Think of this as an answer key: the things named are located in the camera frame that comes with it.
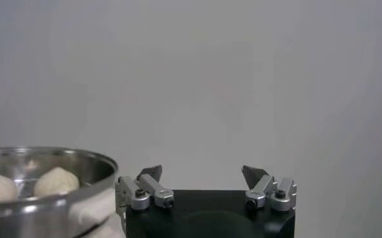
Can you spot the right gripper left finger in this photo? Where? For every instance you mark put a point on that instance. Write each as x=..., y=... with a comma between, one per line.
x=155, y=192

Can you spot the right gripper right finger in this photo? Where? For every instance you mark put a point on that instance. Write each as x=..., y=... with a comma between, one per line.
x=263, y=190

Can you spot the perforated steel steamer basket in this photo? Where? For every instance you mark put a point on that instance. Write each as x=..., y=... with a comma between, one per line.
x=32, y=220

